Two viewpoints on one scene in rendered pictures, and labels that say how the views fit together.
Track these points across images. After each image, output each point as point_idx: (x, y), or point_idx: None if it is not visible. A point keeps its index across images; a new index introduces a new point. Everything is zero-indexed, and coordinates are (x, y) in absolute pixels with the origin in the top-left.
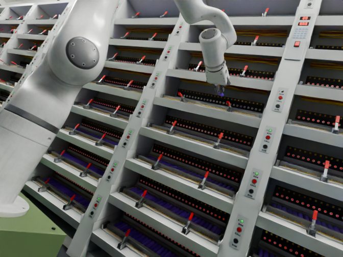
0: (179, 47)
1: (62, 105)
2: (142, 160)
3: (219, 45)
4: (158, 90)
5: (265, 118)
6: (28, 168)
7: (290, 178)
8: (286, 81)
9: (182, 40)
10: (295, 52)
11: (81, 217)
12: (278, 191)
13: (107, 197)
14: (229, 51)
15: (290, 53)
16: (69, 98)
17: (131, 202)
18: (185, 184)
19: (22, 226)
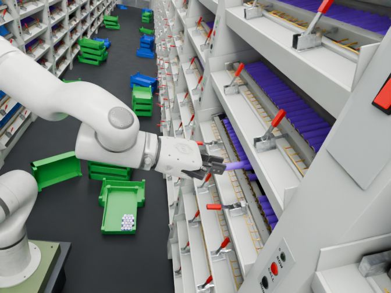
0: (226, 20)
1: (2, 233)
2: None
3: (95, 158)
4: (203, 112)
5: (248, 282)
6: (9, 264)
7: None
8: (300, 234)
9: (231, 0)
10: (366, 139)
11: (169, 227)
12: None
13: (176, 223)
14: (264, 53)
15: (348, 136)
16: (20, 215)
17: (184, 242)
18: (193, 271)
19: None
